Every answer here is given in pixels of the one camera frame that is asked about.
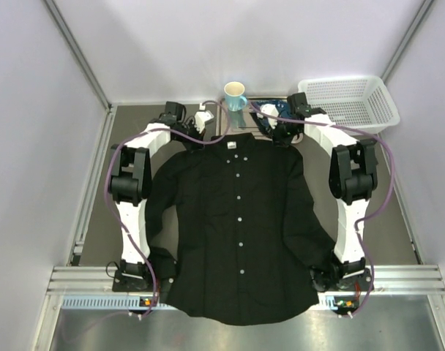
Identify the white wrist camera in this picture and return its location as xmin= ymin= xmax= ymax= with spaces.
xmin=257 ymin=104 xmax=280 ymax=129
xmin=194 ymin=103 xmax=214 ymax=135

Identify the black button shirt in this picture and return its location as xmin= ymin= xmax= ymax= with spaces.
xmin=145 ymin=133 xmax=334 ymax=325

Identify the light blue mug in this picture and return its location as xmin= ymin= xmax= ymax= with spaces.
xmin=224 ymin=81 xmax=247 ymax=112

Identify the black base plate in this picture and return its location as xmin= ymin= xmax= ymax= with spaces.
xmin=105 ymin=260 xmax=373 ymax=302

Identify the steel tray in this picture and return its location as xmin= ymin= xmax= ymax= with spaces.
xmin=215 ymin=104 xmax=269 ymax=140

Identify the purple cable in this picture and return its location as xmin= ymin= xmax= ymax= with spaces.
xmin=247 ymin=101 xmax=396 ymax=318
xmin=104 ymin=99 xmax=231 ymax=322

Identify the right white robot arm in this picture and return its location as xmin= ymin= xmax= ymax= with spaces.
xmin=261 ymin=93 xmax=378 ymax=290

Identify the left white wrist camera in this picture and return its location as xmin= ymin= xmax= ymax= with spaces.
xmin=194 ymin=103 xmax=214 ymax=135

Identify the white plastic basket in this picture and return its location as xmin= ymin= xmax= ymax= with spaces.
xmin=298 ymin=75 xmax=400 ymax=134

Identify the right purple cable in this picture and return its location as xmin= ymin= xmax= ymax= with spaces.
xmin=247 ymin=101 xmax=396 ymax=318

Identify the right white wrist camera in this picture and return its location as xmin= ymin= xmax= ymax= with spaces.
xmin=257 ymin=104 xmax=280 ymax=129

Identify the dark blue plate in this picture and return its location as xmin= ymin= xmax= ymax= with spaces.
xmin=251 ymin=99 xmax=291 ymax=132

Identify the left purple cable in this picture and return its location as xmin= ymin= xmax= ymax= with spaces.
xmin=104 ymin=99 xmax=231 ymax=322

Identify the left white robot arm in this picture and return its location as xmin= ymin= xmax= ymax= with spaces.
xmin=105 ymin=102 xmax=214 ymax=293

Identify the aluminium frame rail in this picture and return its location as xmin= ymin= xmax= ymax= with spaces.
xmin=47 ymin=265 xmax=445 ymax=311

